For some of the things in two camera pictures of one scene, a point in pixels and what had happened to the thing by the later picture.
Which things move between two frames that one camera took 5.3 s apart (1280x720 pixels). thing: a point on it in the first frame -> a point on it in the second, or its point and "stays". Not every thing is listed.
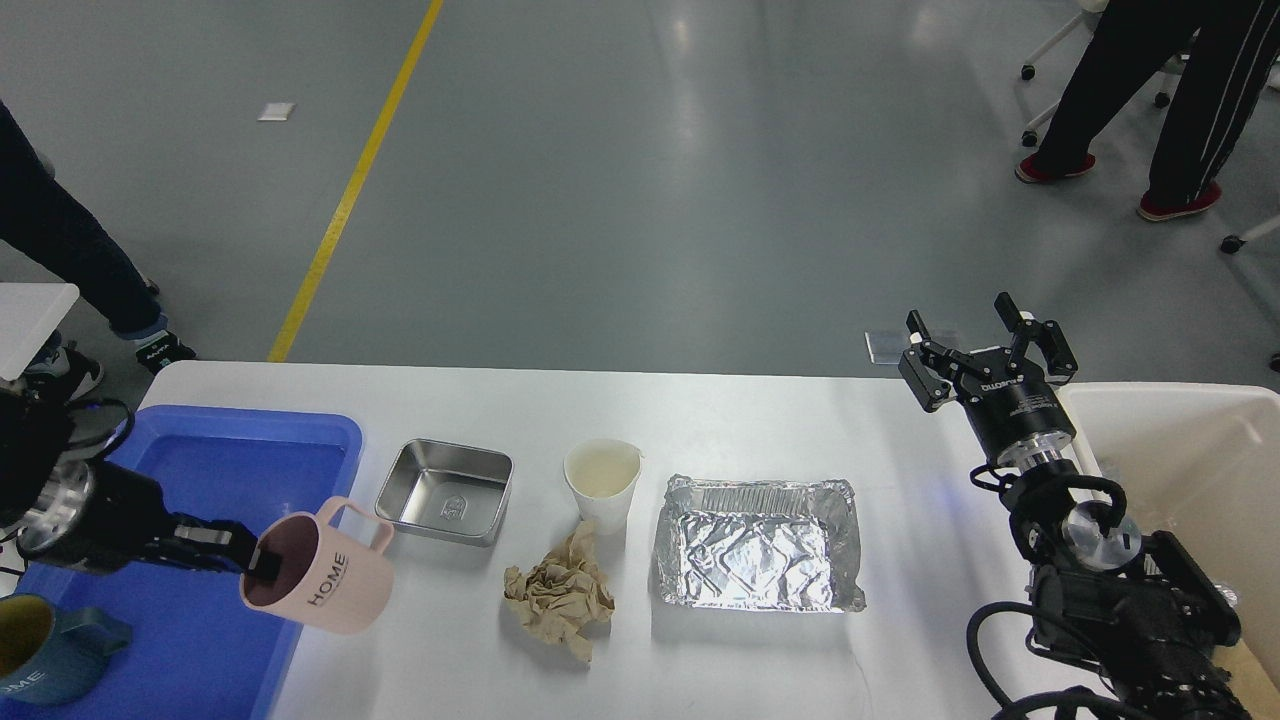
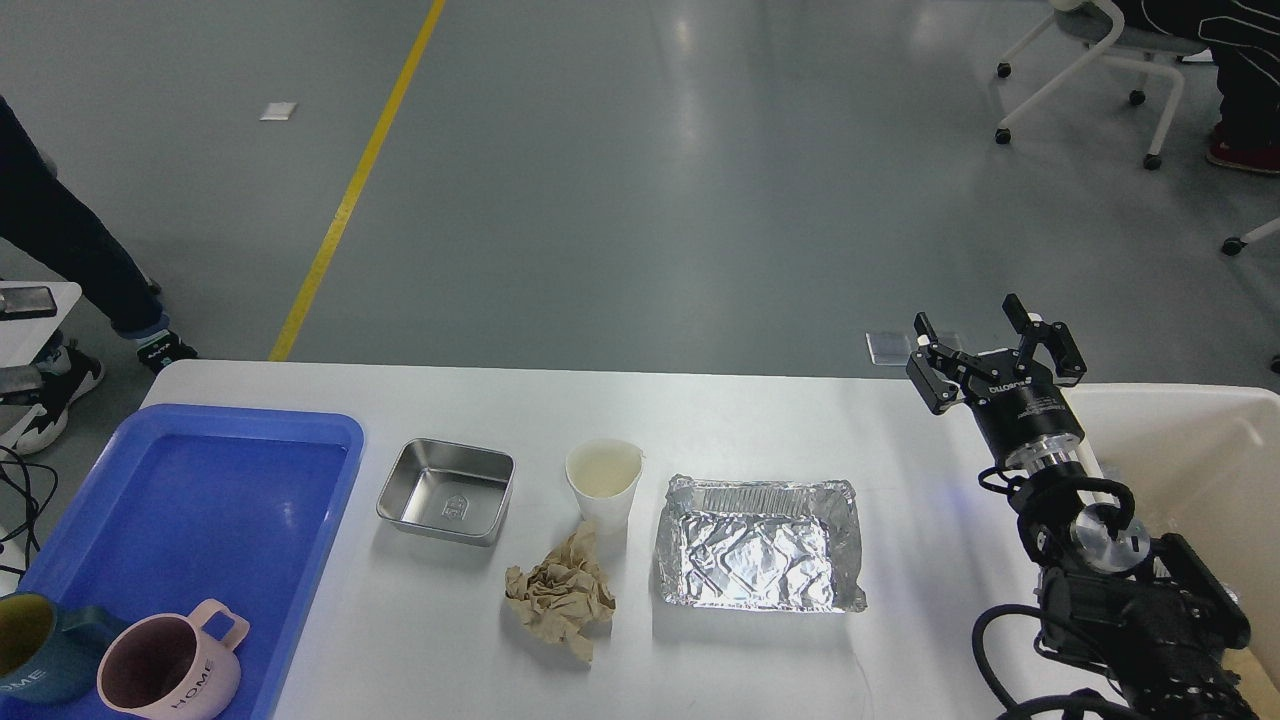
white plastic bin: (1202, 462) stays
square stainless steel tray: (450, 491) stays
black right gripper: (1015, 410) stays
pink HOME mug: (328, 580) -> (167, 666)
